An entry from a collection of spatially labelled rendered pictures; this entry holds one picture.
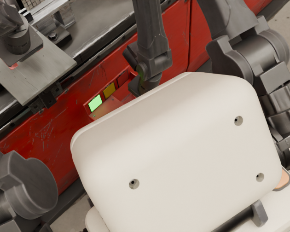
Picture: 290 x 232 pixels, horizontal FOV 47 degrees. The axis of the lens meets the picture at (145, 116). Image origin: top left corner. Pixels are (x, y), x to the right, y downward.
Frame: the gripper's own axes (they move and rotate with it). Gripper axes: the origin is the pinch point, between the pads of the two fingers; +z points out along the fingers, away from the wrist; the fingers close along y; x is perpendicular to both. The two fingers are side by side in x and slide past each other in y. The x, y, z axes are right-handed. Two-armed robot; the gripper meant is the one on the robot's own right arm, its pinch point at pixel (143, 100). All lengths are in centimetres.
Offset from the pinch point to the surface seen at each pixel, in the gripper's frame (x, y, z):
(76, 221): 41, -3, 80
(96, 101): 11.0, 10.3, -0.5
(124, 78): -1.5, 9.9, 0.3
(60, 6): -2.2, 39.2, -7.8
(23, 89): 26.2, 20.7, -16.9
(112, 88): 4.2, 10.1, -0.1
